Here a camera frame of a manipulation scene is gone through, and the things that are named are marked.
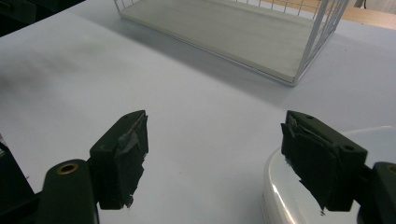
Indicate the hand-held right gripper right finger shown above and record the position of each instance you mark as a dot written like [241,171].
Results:
[323,161]

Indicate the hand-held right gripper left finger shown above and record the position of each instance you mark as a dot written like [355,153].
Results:
[116,161]

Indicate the white plate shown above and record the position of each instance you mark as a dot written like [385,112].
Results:
[289,193]

